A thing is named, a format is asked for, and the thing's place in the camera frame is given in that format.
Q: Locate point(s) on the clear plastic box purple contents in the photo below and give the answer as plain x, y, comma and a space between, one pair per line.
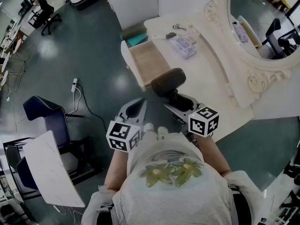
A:
184, 45

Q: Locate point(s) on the person's white left shoe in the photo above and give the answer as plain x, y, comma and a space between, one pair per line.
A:
148, 127

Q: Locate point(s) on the person's white right shoe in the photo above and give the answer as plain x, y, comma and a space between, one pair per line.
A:
162, 132

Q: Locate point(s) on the teal flat box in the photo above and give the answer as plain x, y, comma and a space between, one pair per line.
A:
137, 39

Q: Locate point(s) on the white cabinet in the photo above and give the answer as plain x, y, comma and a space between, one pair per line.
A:
134, 6

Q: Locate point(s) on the black office chair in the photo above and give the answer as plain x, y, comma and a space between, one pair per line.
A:
44, 10

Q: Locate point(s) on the small black round object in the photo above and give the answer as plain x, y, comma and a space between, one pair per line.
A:
170, 35

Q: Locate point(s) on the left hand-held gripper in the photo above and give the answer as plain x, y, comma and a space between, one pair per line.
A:
119, 135

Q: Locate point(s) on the oval mirror with ornate frame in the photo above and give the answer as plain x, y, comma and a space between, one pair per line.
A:
255, 24

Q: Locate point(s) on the white power strip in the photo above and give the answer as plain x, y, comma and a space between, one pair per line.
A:
74, 84

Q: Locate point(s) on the white marble side table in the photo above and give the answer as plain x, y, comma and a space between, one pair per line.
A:
50, 170

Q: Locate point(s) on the white vanity table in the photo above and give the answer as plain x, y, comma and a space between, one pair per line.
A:
211, 78

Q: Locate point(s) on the person's grey flower shirt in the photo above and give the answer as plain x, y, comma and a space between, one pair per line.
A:
173, 191

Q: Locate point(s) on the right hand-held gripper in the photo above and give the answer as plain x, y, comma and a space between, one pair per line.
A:
203, 122

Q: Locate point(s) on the dark brown hair dryer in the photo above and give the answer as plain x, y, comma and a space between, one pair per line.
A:
167, 81

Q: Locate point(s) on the person's left forearm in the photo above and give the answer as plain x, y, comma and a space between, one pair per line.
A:
116, 170

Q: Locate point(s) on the person's right forearm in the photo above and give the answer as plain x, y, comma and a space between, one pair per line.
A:
214, 153

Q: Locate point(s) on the person's white shoe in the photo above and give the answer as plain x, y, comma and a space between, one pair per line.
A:
148, 127
162, 132

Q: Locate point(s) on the dark blue chair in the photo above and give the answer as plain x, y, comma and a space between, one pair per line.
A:
50, 118

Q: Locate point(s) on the white wooden drawer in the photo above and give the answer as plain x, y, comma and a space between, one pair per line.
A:
147, 62

